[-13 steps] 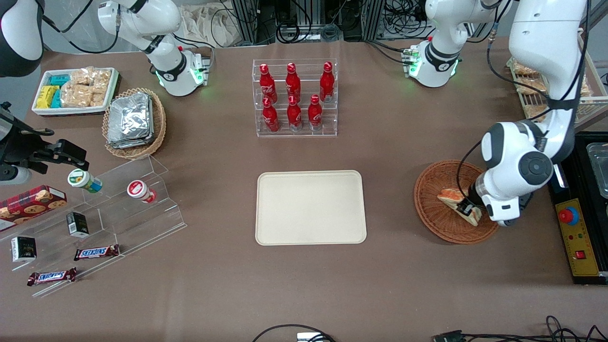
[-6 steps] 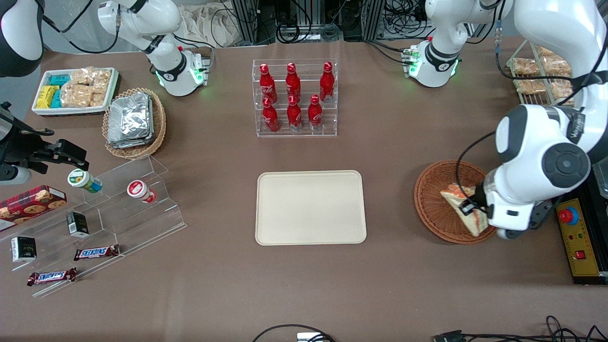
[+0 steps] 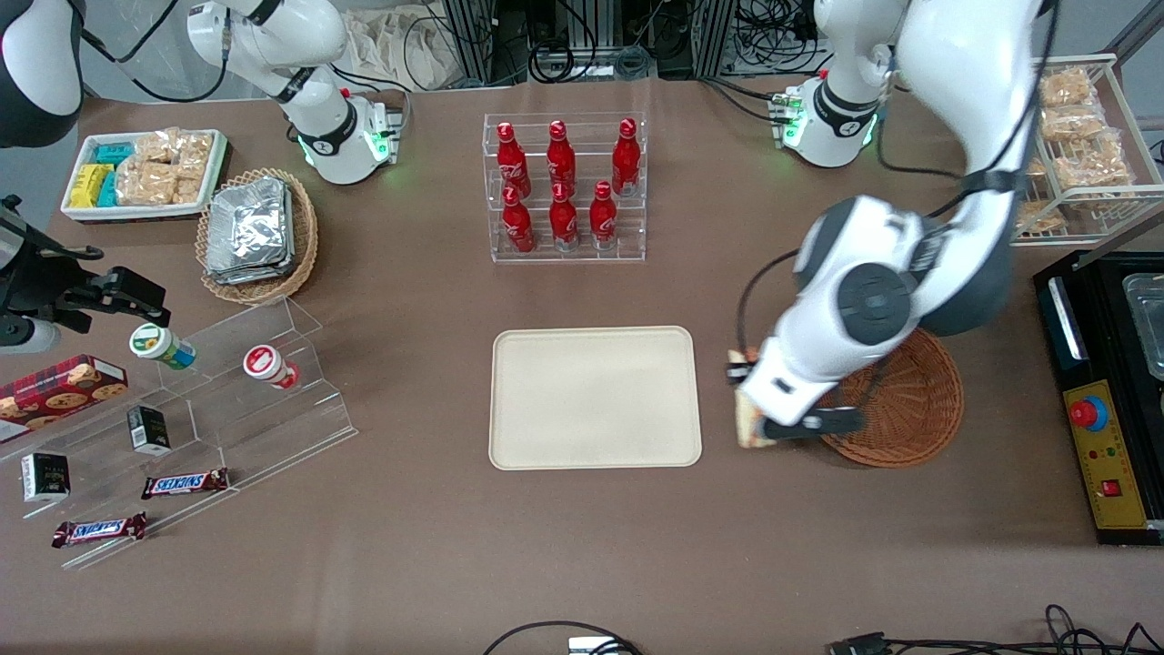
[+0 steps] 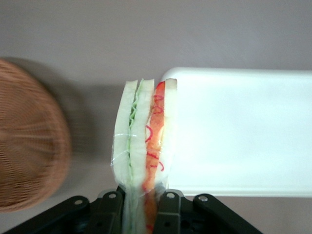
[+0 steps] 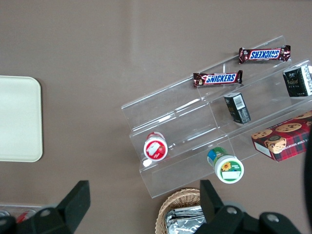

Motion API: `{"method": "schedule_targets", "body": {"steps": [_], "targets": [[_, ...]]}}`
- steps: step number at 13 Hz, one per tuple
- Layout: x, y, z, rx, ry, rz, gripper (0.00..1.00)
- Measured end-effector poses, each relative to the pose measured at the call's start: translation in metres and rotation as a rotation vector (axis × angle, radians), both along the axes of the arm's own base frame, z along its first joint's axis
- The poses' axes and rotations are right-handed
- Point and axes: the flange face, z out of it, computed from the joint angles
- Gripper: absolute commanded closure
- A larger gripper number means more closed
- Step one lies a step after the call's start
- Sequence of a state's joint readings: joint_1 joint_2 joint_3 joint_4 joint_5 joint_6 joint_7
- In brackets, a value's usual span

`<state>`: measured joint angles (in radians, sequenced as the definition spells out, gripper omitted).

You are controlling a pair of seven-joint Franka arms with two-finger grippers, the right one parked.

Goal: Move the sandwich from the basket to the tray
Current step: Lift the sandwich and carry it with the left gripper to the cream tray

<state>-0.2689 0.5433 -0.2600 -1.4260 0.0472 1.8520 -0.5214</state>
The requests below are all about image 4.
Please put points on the beige plastic tray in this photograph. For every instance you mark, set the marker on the beige plastic tray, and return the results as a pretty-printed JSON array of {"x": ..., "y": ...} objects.
[{"x": 243, "y": 134}]

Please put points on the triangle sandwich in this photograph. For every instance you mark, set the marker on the triangle sandwich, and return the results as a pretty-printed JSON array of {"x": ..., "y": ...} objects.
[{"x": 139, "y": 146}]

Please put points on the round brown wicker basket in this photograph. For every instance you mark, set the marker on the round brown wicker basket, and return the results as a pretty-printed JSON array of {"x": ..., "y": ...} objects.
[{"x": 29, "y": 146}]

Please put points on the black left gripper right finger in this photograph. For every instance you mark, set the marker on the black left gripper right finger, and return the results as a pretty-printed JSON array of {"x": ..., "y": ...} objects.
[{"x": 169, "y": 212}]

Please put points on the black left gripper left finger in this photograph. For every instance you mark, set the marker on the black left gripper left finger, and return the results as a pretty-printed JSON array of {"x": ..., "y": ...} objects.
[{"x": 109, "y": 212}]

